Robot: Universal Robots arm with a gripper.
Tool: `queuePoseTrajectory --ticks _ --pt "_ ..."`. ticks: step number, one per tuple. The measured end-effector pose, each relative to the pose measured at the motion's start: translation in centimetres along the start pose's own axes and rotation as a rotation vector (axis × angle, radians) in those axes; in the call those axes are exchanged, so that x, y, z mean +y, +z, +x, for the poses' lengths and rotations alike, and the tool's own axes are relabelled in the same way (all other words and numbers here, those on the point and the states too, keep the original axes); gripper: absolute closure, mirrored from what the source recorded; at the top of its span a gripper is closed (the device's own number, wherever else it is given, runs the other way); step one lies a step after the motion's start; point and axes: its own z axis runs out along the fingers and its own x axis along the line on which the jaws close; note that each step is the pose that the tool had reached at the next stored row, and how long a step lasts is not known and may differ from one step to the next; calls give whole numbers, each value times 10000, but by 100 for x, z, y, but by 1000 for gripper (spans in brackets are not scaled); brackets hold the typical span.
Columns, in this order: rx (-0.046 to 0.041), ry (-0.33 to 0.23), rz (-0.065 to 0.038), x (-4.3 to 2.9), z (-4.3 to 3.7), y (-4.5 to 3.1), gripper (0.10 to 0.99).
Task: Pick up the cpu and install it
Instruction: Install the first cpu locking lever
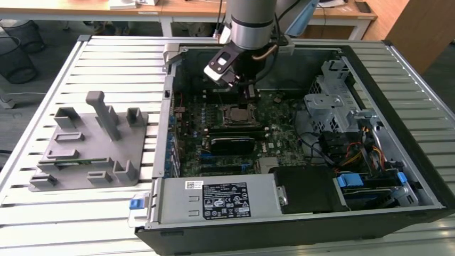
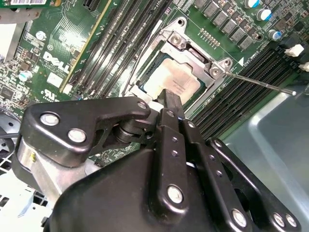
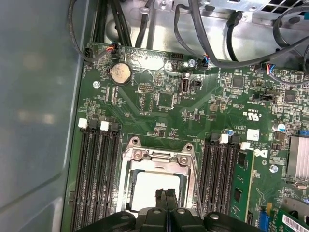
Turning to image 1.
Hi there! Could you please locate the brown wooden cabinet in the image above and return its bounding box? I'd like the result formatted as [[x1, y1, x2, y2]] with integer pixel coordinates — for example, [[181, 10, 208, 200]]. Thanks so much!
[[361, 0, 455, 74]]

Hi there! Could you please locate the silver finned heatsink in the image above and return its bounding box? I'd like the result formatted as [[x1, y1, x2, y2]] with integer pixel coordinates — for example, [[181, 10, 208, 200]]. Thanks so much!
[[257, 157, 279, 173]]

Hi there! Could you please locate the silver metal drive cage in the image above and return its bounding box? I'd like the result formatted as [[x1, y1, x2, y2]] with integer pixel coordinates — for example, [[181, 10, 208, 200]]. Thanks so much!
[[304, 60, 377, 134]]

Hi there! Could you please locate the brown curved cable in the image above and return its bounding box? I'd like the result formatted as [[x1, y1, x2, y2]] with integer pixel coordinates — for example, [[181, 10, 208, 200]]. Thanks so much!
[[251, 44, 279, 61]]

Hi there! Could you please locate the metal CPU socket cover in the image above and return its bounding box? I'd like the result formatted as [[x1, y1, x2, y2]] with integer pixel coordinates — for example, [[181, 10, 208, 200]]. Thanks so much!
[[221, 104, 256, 126]]

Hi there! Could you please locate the grey power supply black label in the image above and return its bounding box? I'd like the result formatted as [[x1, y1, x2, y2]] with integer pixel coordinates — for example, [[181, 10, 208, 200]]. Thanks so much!
[[151, 177, 285, 223]]

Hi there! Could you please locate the blue disk carrier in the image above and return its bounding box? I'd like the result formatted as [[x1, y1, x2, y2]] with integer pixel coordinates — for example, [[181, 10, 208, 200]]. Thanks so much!
[[335, 172, 408, 193]]

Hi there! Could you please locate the yellow red wire bundle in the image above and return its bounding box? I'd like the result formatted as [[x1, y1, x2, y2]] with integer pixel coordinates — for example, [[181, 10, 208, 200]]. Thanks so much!
[[333, 126, 388, 170]]

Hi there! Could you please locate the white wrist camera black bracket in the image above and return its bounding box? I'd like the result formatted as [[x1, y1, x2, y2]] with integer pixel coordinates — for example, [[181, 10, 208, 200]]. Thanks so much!
[[203, 47, 243, 87]]

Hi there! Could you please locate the black mesh waste bin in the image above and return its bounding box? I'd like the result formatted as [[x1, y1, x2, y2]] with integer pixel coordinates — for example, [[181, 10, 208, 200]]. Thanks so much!
[[0, 20, 47, 54], [0, 36, 39, 85]]

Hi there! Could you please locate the black CPU socket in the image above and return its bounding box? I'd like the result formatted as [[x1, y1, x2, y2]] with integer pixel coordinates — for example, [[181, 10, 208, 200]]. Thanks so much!
[[220, 103, 257, 127]]

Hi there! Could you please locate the black open PC case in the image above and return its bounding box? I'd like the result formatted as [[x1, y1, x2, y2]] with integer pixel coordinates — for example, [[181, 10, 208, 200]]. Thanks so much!
[[133, 39, 451, 256]]

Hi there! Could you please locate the black graphics card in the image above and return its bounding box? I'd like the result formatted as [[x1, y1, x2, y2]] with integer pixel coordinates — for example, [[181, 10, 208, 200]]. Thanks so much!
[[209, 135, 256, 156]]

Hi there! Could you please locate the grey plastic parts rack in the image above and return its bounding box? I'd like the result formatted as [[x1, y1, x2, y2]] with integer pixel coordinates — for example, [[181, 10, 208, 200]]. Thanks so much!
[[27, 90, 149, 193]]

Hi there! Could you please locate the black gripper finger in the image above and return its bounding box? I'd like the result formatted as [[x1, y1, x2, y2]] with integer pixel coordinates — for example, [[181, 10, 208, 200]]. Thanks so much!
[[239, 85, 259, 108]]

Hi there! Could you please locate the black RAM slot bank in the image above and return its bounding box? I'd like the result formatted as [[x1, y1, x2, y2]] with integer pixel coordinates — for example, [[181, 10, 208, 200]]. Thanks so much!
[[208, 125, 267, 139], [204, 89, 263, 105]]

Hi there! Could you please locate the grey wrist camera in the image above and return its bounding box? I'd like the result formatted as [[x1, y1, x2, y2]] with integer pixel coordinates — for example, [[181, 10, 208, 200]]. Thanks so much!
[[276, 37, 296, 56]]

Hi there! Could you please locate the silver green CPU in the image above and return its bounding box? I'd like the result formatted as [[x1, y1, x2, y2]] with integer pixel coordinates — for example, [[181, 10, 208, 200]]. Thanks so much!
[[229, 108, 249, 122]]

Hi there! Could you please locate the green RAM stick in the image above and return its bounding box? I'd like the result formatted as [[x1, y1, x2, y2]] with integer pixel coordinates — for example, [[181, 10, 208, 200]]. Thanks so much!
[[37, 157, 108, 165]]

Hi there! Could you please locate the grey case release latch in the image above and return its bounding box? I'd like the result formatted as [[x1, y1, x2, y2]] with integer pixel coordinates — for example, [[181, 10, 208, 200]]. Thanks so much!
[[161, 43, 183, 73]]

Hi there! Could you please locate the white furniture foot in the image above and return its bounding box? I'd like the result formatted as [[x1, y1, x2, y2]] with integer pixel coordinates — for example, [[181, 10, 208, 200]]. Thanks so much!
[[0, 87, 17, 109]]

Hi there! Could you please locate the green motherboard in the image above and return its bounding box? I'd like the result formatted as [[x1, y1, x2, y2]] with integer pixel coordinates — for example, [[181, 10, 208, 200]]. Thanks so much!
[[169, 92, 307, 178]]

